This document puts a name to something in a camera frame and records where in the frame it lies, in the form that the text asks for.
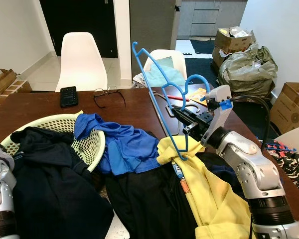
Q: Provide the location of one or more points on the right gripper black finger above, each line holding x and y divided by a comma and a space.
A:
182, 112
190, 131

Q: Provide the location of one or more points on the yellow t-shirt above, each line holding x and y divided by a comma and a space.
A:
214, 199

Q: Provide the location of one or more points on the dark navy garment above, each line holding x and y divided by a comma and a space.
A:
55, 189

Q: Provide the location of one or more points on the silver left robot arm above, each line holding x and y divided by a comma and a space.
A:
0, 189

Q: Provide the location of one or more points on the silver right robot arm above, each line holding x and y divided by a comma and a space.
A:
249, 174

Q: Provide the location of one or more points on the pink pen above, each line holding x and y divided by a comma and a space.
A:
177, 97

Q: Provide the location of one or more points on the orange packet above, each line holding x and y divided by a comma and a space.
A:
199, 92

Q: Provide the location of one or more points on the teal cloth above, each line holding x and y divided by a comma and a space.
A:
162, 74

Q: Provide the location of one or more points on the white plastic chair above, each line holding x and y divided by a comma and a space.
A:
296, 137
164, 54
80, 59

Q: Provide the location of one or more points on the blue garment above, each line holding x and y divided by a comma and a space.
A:
124, 149

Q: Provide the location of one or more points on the green plastic bag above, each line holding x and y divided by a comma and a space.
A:
249, 72

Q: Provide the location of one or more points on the black eyeglasses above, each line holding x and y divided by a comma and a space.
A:
109, 90

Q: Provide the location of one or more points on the open cardboard box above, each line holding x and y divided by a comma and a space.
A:
226, 42

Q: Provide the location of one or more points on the black garment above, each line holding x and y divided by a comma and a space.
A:
149, 204

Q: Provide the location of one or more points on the brown cardboard box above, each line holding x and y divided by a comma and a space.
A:
289, 109

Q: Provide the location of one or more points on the patterned dark cloth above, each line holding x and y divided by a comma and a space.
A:
289, 167

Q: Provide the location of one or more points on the grey drawer cabinet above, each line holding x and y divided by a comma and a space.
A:
209, 17

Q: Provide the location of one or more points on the black wallet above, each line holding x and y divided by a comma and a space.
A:
69, 96

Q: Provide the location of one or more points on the pale green laundry basket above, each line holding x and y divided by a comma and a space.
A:
60, 122

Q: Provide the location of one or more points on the flattened cardboard box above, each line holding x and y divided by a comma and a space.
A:
2, 82

